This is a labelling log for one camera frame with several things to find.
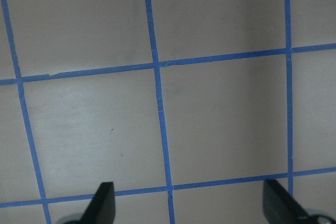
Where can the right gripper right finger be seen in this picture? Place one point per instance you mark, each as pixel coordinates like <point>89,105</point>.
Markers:
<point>279,206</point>

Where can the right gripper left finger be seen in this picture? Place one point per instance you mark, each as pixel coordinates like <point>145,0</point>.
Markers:
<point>102,206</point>

